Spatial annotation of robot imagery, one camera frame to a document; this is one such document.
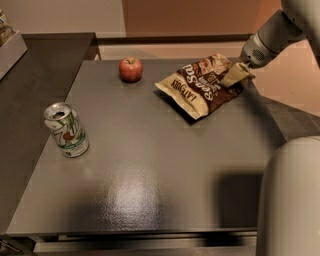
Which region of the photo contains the dark side counter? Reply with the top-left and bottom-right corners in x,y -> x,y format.
0,32 -> 98,236

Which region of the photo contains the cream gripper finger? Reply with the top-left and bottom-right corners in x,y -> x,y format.
221,62 -> 250,88

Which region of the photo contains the red apple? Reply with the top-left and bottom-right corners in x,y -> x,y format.
119,57 -> 143,83

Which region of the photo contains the brown chip bag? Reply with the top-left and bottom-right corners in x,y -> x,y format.
156,54 -> 253,120

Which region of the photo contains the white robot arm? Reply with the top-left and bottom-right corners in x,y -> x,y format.
222,0 -> 320,256

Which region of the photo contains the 7up soda can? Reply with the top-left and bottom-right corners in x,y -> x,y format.
44,102 -> 89,158

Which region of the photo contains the white box on counter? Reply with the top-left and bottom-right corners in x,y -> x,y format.
0,31 -> 27,80

